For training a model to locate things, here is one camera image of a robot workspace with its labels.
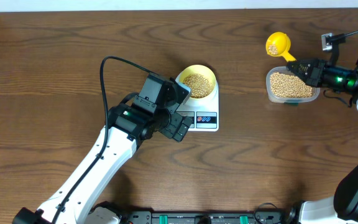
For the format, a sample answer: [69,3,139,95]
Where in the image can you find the yellow measuring scoop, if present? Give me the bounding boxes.
[265,32,296,62]

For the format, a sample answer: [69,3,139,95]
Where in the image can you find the pile of soybeans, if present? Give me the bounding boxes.
[270,72,313,98]

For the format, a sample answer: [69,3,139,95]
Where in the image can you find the soybeans in yellow scoop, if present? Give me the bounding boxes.
[268,44,278,55]

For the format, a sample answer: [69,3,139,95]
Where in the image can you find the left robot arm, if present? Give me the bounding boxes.
[13,93,192,223]

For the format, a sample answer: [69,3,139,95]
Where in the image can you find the pale yellow plastic bowl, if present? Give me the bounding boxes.
[176,65,218,102]

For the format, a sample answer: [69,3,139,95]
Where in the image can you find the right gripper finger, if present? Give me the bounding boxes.
[287,67,310,84]
[287,59,314,70]

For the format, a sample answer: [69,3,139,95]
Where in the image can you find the soybeans in yellow bowl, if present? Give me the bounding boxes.
[183,73,213,98]

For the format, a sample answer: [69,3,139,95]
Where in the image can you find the left black cable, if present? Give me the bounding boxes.
[51,55,158,224]

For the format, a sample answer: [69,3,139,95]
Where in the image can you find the white digital kitchen scale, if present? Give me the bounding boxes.
[177,85,219,132]

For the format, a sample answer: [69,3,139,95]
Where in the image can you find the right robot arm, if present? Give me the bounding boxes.
[287,50,358,223]

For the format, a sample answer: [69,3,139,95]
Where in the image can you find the clear plastic container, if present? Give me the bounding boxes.
[266,67,320,103]

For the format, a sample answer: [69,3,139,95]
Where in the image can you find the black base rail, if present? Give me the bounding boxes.
[85,201,301,224]

